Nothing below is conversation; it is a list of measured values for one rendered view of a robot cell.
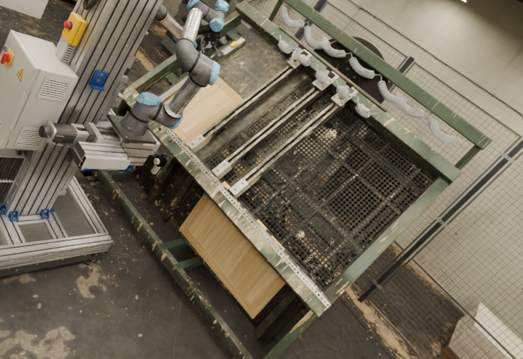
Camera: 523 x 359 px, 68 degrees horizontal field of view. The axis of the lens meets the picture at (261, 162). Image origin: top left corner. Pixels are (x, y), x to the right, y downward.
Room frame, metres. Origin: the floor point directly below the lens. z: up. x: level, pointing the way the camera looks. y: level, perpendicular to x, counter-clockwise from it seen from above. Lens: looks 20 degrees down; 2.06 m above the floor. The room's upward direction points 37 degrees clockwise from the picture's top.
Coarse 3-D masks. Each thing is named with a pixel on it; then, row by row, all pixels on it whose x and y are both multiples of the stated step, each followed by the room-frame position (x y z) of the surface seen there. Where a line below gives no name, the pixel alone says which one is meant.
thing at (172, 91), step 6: (240, 42) 3.22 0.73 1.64; (228, 48) 3.17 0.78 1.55; (234, 48) 3.18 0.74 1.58; (228, 54) 3.15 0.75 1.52; (222, 60) 3.13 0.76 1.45; (186, 78) 2.94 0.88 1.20; (180, 84) 2.90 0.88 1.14; (168, 90) 2.85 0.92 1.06; (174, 90) 2.85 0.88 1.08; (162, 96) 2.81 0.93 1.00; (168, 96) 2.82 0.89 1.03; (162, 102) 2.79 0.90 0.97
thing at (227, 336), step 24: (144, 168) 2.88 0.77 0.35; (168, 168) 2.73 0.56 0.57; (120, 192) 2.64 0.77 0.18; (168, 192) 2.75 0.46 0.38; (192, 192) 2.68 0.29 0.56; (168, 216) 2.64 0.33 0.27; (168, 264) 2.35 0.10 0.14; (192, 288) 2.26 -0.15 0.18; (288, 288) 2.30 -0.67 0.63; (216, 312) 2.21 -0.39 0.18; (264, 312) 2.30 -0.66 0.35; (288, 312) 2.26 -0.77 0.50; (312, 312) 2.00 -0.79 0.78; (264, 336) 2.26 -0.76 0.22; (288, 336) 2.00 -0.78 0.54
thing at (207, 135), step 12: (288, 60) 3.06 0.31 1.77; (300, 60) 3.07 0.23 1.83; (288, 72) 3.03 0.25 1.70; (264, 84) 2.94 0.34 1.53; (276, 84) 2.97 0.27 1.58; (252, 96) 2.86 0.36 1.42; (264, 96) 2.92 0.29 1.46; (240, 108) 2.78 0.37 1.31; (228, 120) 2.70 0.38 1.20; (204, 132) 2.61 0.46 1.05; (216, 132) 2.66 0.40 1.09; (192, 144) 2.54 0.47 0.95; (204, 144) 2.61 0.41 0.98
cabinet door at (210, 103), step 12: (216, 84) 2.96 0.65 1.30; (204, 96) 2.88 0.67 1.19; (216, 96) 2.89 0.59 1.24; (228, 96) 2.90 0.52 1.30; (192, 108) 2.80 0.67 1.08; (204, 108) 2.81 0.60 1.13; (216, 108) 2.82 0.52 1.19; (228, 108) 2.83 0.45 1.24; (192, 120) 2.73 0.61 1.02; (204, 120) 2.74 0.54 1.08; (216, 120) 2.75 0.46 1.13; (180, 132) 2.65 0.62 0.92; (192, 132) 2.66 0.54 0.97
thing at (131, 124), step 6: (132, 114) 1.95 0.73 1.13; (126, 120) 1.94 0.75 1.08; (132, 120) 1.94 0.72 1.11; (138, 120) 1.95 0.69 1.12; (126, 126) 1.93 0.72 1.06; (132, 126) 1.95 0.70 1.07; (138, 126) 1.95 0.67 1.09; (144, 126) 1.98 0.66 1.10; (132, 132) 1.94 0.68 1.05; (138, 132) 1.95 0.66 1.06; (144, 132) 2.00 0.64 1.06
